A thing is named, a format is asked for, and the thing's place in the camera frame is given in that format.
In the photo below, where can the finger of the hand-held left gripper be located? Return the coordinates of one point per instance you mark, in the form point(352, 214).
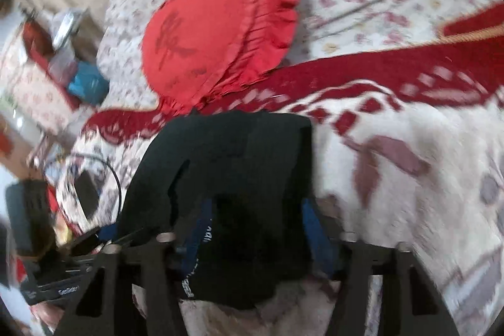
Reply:
point(92, 239)

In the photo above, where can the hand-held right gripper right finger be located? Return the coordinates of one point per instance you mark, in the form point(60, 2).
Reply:
point(317, 237)

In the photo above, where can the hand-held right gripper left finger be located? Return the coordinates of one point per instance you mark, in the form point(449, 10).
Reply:
point(196, 241)

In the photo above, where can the black pants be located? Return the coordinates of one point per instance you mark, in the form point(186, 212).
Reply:
point(236, 162)

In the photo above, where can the black smartphone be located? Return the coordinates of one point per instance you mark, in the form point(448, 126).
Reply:
point(86, 194)

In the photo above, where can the red and white floral blanket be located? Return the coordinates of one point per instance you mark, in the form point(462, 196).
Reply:
point(413, 162)

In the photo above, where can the pink floral cloth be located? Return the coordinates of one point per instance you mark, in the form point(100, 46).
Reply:
point(27, 84)

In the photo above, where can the blue plastic bag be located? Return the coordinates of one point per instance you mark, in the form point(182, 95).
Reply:
point(88, 84)

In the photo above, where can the red bag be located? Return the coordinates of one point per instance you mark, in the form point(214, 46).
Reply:
point(39, 44)

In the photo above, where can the clear plastic wrap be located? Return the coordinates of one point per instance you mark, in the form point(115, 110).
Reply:
point(69, 27)

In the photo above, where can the red heart-shaped ruffled pillow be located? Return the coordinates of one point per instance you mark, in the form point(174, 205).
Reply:
point(204, 33)

